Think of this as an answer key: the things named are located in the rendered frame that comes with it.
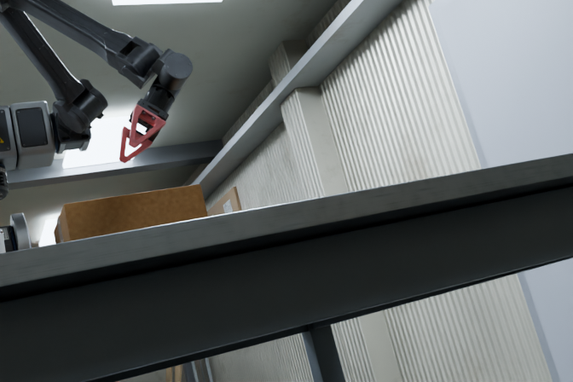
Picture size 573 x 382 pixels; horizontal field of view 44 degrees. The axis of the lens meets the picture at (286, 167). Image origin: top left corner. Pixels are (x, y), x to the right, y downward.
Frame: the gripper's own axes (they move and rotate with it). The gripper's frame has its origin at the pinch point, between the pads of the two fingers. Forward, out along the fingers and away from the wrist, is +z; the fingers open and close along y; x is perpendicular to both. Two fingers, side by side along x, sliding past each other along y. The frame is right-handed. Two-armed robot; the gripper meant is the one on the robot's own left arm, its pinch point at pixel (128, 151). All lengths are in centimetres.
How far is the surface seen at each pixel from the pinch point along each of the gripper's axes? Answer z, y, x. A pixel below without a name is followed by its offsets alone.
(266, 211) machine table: 35, 90, 9
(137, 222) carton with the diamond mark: 8.1, -12.7, 9.3
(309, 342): 8, -32, 63
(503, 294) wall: -89, -141, 190
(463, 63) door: -171, -113, 116
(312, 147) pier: -172, -260, 103
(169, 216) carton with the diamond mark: 3.4, -12.6, 14.6
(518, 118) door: -142, -90, 139
